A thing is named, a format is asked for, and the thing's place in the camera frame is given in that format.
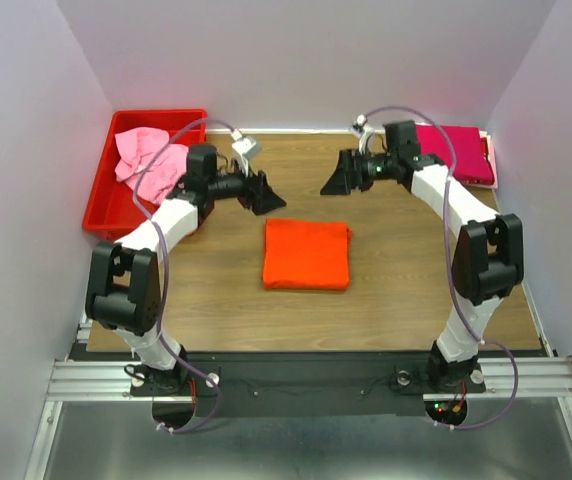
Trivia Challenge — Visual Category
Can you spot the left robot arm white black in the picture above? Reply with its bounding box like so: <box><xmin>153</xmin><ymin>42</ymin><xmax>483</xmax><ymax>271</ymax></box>
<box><xmin>85</xmin><ymin>137</ymin><xmax>286</xmax><ymax>394</ymax></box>

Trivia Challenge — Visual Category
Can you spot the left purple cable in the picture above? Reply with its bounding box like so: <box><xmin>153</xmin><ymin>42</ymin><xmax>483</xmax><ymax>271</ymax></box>
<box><xmin>132</xmin><ymin>118</ymin><xmax>247</xmax><ymax>435</ymax></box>

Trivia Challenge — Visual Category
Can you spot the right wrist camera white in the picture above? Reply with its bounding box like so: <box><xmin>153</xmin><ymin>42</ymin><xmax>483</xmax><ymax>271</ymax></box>
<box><xmin>350</xmin><ymin>114</ymin><xmax>375</xmax><ymax>155</ymax></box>

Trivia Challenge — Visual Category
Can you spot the folded magenta t shirt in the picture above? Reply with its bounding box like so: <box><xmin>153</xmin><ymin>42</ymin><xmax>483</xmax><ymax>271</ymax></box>
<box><xmin>416</xmin><ymin>124</ymin><xmax>495</xmax><ymax>187</ymax></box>

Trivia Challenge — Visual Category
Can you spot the folded light pink shirt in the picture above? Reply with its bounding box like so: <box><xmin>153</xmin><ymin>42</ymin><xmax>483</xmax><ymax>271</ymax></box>
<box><xmin>480</xmin><ymin>130</ymin><xmax>498</xmax><ymax>190</ymax></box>

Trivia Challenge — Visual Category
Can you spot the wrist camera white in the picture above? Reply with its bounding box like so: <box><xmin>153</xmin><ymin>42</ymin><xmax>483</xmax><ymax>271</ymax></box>
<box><xmin>230</xmin><ymin>129</ymin><xmax>262</xmax><ymax>161</ymax></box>
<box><xmin>350</xmin><ymin>114</ymin><xmax>375</xmax><ymax>155</ymax></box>

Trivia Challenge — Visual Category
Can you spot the purple cable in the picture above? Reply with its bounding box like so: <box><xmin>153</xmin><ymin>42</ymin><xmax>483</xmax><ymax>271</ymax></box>
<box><xmin>132</xmin><ymin>118</ymin><xmax>247</xmax><ymax>435</ymax></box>
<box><xmin>355</xmin><ymin>104</ymin><xmax>520</xmax><ymax>432</ymax></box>

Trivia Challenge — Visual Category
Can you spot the red plastic bin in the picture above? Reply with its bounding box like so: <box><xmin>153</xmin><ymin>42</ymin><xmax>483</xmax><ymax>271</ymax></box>
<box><xmin>82</xmin><ymin>109</ymin><xmax>207</xmax><ymax>240</ymax></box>

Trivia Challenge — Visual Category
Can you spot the aluminium rail frame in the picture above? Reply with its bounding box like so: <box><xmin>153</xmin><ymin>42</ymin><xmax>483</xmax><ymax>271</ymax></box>
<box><xmin>24</xmin><ymin>239</ymin><xmax>572</xmax><ymax>480</ymax></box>

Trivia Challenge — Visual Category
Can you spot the pink t shirt in bin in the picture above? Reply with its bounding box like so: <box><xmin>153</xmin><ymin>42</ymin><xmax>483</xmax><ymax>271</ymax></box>
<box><xmin>115</xmin><ymin>127</ymin><xmax>188</xmax><ymax>205</ymax></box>

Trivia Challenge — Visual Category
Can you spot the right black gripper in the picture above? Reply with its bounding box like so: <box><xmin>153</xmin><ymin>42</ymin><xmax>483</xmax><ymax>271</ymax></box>
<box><xmin>319</xmin><ymin>148</ymin><xmax>397</xmax><ymax>197</ymax></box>

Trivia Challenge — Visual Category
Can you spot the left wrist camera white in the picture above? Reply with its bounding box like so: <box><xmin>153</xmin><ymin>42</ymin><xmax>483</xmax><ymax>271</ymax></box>
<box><xmin>230</xmin><ymin>129</ymin><xmax>262</xmax><ymax>161</ymax></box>

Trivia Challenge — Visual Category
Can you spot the orange t shirt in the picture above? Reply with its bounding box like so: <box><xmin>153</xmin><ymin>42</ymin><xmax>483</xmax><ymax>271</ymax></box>
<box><xmin>262</xmin><ymin>218</ymin><xmax>352</xmax><ymax>291</ymax></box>

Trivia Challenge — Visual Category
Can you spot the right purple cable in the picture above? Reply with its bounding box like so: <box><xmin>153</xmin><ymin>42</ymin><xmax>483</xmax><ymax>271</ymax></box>
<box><xmin>355</xmin><ymin>104</ymin><xmax>520</xmax><ymax>432</ymax></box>

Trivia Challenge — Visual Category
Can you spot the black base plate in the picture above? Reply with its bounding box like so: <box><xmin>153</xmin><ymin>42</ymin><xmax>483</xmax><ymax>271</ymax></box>
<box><xmin>124</xmin><ymin>351</ymin><xmax>485</xmax><ymax>424</ymax></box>

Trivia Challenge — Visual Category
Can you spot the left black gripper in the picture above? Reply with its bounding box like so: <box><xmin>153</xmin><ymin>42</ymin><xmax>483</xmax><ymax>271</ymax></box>
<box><xmin>209</xmin><ymin>157</ymin><xmax>288</xmax><ymax>218</ymax></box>

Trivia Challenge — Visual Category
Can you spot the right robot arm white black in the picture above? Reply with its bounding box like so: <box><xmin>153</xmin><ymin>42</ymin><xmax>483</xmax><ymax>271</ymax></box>
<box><xmin>320</xmin><ymin>115</ymin><xmax>524</xmax><ymax>390</ymax></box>

